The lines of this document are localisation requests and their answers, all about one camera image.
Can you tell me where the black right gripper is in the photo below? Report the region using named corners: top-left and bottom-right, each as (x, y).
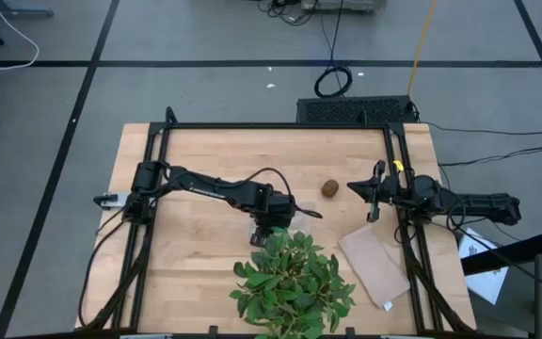
top-left (348, 160), bottom-right (402, 222)

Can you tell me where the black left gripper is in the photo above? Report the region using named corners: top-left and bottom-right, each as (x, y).
top-left (250, 186), bottom-right (297, 246)

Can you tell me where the brown kiwi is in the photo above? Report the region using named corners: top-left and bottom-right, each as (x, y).
top-left (320, 179), bottom-right (341, 199)

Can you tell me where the green leafy plant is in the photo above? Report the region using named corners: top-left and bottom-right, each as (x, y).
top-left (229, 227), bottom-right (358, 339)

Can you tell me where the black keyboard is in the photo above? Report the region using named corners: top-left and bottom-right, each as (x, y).
top-left (295, 95), bottom-right (418, 125)

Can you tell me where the folded beige cloth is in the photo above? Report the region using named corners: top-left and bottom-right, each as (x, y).
top-left (337, 223), bottom-right (412, 313)

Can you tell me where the white paper sheet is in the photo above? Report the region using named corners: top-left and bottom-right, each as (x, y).
top-left (457, 228), bottom-right (510, 306)

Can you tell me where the grey floor device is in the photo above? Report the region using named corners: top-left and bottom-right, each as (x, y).
top-left (300, 0), bottom-right (388, 13)

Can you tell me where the black aluminium table frame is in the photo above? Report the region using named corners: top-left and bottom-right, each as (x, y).
top-left (75, 105), bottom-right (477, 339)

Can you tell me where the coiled black cable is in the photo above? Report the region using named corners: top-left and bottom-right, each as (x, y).
top-left (313, 0), bottom-right (354, 99)

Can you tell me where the thin black floor cable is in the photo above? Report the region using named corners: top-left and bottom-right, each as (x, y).
top-left (438, 144), bottom-right (542, 169)
top-left (421, 121), bottom-right (542, 137)

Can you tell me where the yellow cable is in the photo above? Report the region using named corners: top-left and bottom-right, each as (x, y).
top-left (406, 0), bottom-right (438, 97)

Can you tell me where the grey metal bracket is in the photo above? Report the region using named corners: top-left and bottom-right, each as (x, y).
top-left (93, 190), bottom-right (131, 211)

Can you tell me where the white cable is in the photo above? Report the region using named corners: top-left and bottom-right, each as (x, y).
top-left (0, 0), bottom-right (40, 72)

